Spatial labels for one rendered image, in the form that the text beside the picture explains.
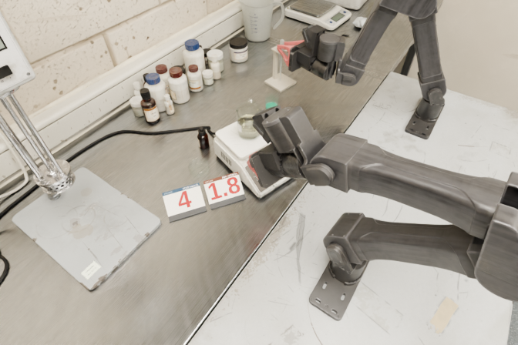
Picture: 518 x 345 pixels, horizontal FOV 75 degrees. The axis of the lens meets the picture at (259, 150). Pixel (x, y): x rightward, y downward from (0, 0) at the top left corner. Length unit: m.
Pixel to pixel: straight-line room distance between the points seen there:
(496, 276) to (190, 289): 0.52
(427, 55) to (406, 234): 0.58
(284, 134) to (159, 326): 0.43
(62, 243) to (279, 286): 0.48
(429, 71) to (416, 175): 0.60
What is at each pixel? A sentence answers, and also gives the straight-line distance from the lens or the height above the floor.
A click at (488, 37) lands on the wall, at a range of 2.12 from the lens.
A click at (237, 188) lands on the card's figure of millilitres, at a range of 0.85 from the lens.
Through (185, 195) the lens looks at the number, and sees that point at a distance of 0.84.
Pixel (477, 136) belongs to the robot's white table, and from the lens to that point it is 1.19.
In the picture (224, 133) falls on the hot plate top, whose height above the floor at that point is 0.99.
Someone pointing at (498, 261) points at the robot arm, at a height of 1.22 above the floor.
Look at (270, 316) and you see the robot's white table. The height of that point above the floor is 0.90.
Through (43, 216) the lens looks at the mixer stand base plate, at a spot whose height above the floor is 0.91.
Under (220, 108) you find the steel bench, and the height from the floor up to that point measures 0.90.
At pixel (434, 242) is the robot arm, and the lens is 0.55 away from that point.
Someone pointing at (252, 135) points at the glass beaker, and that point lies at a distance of 0.84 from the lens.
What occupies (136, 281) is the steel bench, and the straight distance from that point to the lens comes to 0.79.
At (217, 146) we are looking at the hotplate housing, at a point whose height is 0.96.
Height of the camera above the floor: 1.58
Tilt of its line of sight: 46 degrees down
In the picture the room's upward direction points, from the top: straight up
